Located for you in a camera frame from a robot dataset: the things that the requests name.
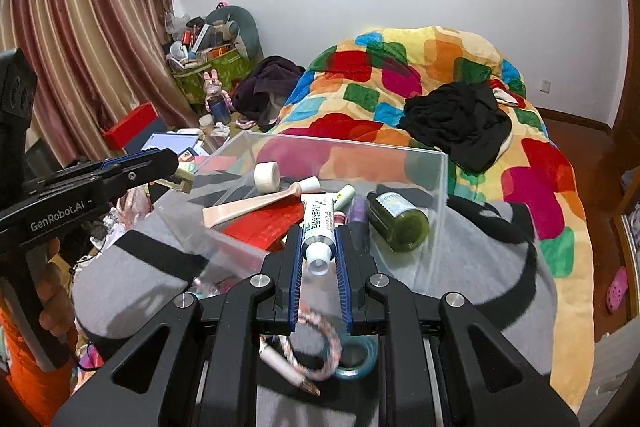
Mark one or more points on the white cabinet door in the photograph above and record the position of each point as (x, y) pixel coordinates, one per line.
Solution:
(607, 382)

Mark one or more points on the purple spray bottle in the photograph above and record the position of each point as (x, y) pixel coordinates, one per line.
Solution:
(359, 212)

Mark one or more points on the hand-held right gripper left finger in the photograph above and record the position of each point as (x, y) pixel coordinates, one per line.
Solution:
(295, 267)

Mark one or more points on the red gift box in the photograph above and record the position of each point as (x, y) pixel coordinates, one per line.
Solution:
(130, 126)

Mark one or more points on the pink pouch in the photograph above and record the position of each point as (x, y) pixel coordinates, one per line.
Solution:
(135, 199)

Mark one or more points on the pale green dotted box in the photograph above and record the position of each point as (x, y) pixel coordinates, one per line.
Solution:
(346, 197)

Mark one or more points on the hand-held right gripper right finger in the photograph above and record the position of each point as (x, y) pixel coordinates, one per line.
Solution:
(345, 277)

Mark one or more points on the white ointment tube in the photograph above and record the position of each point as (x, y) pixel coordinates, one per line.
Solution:
(317, 222)

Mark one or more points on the white pen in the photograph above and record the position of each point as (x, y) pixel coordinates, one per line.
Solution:
(285, 364)

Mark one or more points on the white sock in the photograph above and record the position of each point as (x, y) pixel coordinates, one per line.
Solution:
(505, 97)

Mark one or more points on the pink shoehorn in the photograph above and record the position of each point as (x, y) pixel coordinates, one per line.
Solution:
(235, 209)

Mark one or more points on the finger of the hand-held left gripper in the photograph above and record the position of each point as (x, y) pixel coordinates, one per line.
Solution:
(145, 174)
(125, 161)

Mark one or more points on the teal tape roll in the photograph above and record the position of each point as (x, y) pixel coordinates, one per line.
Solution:
(370, 359)

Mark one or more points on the person's left hand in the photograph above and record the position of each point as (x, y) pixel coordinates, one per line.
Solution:
(55, 297)

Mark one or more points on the orange garment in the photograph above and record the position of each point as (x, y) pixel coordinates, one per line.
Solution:
(35, 392)

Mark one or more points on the dark purple cloth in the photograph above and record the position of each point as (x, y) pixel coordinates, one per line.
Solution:
(265, 87)

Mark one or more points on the pink clog shoe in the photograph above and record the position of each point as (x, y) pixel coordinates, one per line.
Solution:
(617, 289)

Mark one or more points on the small white cup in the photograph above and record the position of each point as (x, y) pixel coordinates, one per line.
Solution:
(206, 122)

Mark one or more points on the wooden wardrobe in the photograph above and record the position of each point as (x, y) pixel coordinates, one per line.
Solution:
(631, 132)

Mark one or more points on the black garment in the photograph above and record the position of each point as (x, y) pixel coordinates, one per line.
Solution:
(460, 127)

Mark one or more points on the green patterned bag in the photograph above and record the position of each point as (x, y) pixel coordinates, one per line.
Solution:
(195, 82)

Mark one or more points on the colourful patchwork blanket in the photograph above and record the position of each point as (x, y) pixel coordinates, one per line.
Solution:
(540, 167)

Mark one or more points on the blue notebook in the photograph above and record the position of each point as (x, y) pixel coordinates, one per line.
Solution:
(167, 141)

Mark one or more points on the white wall socket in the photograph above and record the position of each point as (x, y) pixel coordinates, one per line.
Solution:
(545, 86)

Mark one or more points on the pink plush rabbit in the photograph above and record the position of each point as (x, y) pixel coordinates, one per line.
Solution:
(214, 84)

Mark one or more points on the green spray bottle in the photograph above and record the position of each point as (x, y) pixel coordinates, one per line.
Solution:
(400, 222)

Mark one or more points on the clear plastic storage box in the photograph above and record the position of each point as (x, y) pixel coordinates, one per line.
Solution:
(425, 177)

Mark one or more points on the dark blue cup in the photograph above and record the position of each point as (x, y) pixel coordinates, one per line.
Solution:
(219, 111)

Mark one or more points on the grey black patterned blanket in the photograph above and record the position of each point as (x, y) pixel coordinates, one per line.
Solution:
(490, 267)

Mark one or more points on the striped pink gold curtain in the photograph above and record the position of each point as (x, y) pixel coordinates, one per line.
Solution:
(90, 32)

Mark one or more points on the grey plush pillow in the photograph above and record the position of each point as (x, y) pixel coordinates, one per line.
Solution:
(245, 24)

